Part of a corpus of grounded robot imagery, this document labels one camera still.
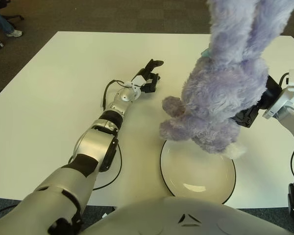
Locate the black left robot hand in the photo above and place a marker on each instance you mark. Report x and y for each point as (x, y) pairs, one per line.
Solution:
(152, 66)

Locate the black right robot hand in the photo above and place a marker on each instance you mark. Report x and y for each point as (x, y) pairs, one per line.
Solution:
(272, 93)

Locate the purple plush bunny doll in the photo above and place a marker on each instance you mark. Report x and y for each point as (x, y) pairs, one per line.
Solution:
(223, 98)

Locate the white plate black rim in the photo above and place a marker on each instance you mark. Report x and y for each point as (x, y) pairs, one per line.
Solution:
(198, 176)

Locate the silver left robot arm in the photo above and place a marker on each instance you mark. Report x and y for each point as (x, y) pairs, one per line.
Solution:
(95, 144)

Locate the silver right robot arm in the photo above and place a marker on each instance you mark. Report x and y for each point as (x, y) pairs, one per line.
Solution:
(291, 107)

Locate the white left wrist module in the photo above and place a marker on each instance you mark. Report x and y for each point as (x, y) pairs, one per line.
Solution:
(138, 80)

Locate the white sneaker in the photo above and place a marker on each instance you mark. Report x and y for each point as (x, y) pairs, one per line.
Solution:
(14, 33)

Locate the black chair base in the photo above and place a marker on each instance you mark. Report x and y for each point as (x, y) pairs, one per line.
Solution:
(12, 17)

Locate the grey robot torso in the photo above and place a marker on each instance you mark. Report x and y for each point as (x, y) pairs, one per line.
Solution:
(174, 218)

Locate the blue jeans leg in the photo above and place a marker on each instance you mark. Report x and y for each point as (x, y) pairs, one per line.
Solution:
(1, 22)

